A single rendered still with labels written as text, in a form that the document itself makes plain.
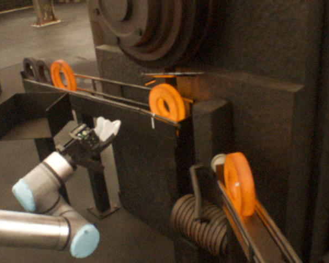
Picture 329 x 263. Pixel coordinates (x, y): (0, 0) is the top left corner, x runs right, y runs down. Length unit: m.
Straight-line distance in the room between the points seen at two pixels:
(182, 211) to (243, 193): 0.34
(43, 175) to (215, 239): 0.51
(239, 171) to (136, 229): 1.13
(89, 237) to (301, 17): 0.79
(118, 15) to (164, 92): 0.31
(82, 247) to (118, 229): 0.92
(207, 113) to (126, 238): 0.95
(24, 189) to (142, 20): 0.57
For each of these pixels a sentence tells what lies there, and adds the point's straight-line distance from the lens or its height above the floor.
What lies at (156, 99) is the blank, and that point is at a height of 0.76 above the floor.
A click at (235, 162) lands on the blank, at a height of 0.78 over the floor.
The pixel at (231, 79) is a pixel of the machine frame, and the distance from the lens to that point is 1.17.
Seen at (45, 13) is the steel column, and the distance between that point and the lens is 8.28.
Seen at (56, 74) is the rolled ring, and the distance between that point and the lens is 1.99.
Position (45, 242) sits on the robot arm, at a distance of 1.01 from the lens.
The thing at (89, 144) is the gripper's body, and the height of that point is 0.74.
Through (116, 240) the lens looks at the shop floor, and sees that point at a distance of 1.91.
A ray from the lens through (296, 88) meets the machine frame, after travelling 1.08.
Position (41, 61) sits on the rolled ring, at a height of 0.77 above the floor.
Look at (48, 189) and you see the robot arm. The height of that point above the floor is 0.68.
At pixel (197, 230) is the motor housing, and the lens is 1.15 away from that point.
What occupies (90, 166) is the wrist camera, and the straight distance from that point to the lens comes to 1.18.
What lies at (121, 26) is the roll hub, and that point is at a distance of 1.21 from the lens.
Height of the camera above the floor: 1.26
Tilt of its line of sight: 26 degrees down
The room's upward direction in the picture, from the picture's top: 6 degrees counter-clockwise
